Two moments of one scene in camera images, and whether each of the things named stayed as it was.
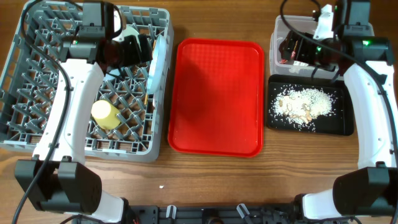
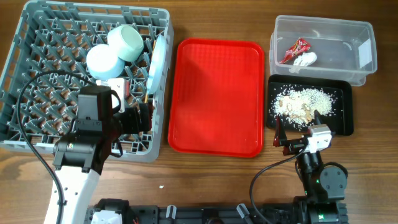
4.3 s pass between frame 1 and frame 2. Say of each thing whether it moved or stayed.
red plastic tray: stayed
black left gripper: moved
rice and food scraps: stayed
